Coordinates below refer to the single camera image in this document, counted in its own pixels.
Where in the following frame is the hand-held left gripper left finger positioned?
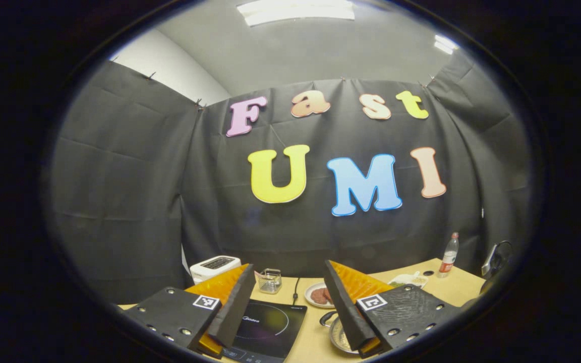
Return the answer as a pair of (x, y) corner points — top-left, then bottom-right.
(123, 263), (257, 360)

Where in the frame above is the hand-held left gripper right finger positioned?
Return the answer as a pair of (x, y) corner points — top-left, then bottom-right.
(324, 260), (465, 359)

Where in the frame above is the steel pot with black handle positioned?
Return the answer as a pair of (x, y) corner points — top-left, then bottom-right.
(319, 311), (359, 354)

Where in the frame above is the black induction cooktop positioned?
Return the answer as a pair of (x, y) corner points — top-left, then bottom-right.
(222, 299), (307, 363)

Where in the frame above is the white round plate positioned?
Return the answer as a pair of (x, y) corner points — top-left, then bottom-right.
(304, 281), (335, 309)

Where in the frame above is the white toaster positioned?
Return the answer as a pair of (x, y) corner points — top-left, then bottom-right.
(190, 256), (242, 284)

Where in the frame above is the white divided dish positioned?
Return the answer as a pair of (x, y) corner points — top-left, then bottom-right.
(389, 272), (428, 289)

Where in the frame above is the black backdrop cloth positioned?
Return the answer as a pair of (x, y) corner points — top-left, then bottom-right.
(51, 50), (531, 306)

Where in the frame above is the clear plastic water bottle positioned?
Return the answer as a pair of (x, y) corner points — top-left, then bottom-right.
(437, 232), (459, 278)

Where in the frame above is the small ceiling light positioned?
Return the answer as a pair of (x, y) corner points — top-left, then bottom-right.
(434, 34), (458, 55)

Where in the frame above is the long ceiling light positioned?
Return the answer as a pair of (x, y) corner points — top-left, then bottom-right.
(237, 0), (356, 27)

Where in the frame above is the metal wire utensil holder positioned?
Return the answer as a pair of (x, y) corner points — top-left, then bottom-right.
(258, 268), (282, 294)

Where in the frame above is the grey device with black strap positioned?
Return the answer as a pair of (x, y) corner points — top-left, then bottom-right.
(481, 241), (513, 278)

